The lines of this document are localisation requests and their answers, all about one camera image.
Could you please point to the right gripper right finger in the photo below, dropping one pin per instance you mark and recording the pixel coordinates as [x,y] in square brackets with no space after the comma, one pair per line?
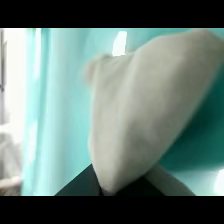
[140,188]

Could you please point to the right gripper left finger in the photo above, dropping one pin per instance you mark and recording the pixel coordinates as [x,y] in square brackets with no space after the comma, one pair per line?
[83,185]

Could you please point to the brown garment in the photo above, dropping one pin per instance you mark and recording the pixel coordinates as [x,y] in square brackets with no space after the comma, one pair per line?
[140,110]

